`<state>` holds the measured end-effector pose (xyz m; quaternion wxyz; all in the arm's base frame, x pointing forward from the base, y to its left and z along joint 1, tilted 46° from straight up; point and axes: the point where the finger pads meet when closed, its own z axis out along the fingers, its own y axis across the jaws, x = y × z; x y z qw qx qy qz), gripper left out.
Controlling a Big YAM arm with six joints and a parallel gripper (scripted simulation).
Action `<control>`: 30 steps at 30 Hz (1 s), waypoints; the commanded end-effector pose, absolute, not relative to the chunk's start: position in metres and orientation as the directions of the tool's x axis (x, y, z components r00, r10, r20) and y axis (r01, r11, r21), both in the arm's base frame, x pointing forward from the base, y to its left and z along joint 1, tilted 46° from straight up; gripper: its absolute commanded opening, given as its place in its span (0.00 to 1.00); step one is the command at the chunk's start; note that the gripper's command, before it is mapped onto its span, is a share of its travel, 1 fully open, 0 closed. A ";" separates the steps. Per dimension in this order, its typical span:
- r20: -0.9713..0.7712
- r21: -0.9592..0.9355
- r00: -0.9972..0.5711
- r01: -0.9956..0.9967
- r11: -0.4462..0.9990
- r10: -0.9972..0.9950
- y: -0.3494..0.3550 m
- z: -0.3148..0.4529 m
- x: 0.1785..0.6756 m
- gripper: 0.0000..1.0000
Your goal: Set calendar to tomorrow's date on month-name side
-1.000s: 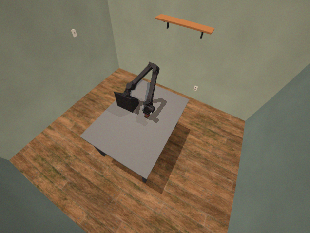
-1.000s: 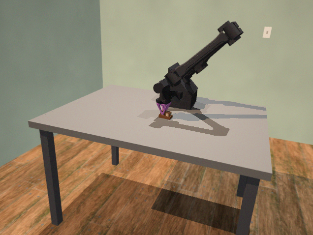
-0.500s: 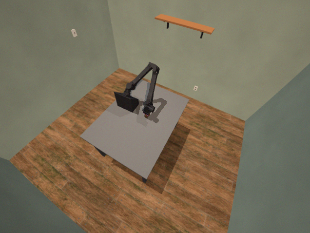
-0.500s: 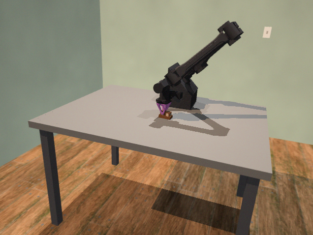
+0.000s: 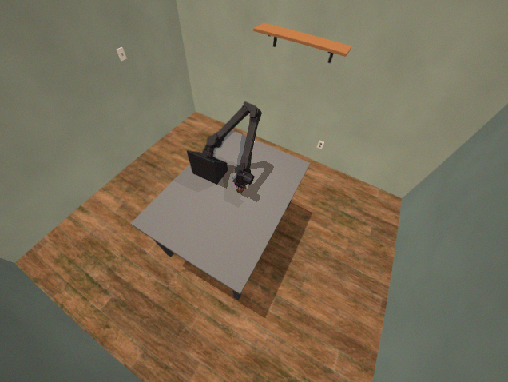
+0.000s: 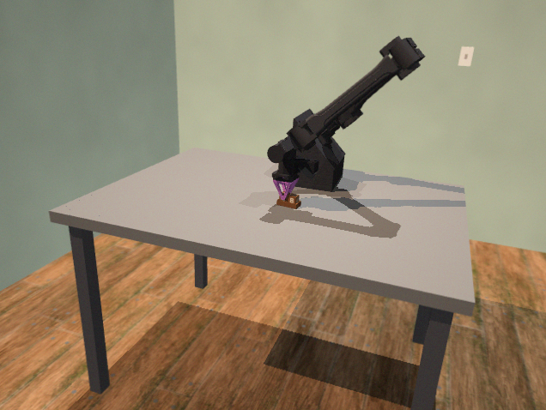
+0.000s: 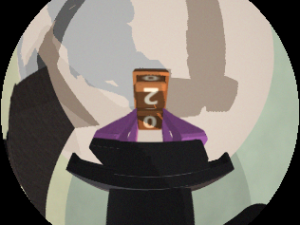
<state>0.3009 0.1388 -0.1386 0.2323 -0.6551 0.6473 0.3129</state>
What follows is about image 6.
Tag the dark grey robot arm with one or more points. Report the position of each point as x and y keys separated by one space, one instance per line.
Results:
x=325 y=122

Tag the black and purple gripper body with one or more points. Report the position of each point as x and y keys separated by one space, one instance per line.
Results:
x=279 y=176

